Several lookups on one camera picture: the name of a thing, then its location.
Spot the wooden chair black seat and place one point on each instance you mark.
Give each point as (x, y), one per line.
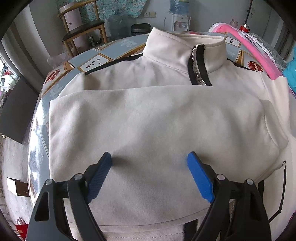
(97, 24)

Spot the empty clear water jug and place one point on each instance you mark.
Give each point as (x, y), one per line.
(118, 26)

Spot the pink floral blanket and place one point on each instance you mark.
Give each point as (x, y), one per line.
(254, 46)

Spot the white water dispenser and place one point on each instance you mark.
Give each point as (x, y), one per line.
(176, 23)

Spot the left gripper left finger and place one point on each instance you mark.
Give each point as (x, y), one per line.
(49, 221)

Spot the grey curtain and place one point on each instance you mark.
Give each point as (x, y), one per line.
(18, 59)

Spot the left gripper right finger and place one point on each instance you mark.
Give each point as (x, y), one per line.
(236, 209)

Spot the black trash bin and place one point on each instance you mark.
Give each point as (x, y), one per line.
(140, 28)

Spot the blue water jug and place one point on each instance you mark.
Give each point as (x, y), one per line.
(179, 7)

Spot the cardboard box on floor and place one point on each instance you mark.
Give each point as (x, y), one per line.
(17, 187)

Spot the teal floral hanging cloth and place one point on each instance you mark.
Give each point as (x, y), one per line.
(106, 9)

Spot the cream zip-up jacket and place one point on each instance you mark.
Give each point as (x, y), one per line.
(150, 111)

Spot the patterned blue tablecloth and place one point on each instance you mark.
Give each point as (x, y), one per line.
(59, 77)

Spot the turquoise fabric item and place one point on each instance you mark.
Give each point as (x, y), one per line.
(290, 72)

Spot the red bag on floor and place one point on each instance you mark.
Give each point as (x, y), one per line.
(21, 230)

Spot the pale cylindrical container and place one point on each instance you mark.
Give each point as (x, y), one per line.
(73, 20)

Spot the dark low cabinet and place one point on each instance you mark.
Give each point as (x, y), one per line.
(18, 110)

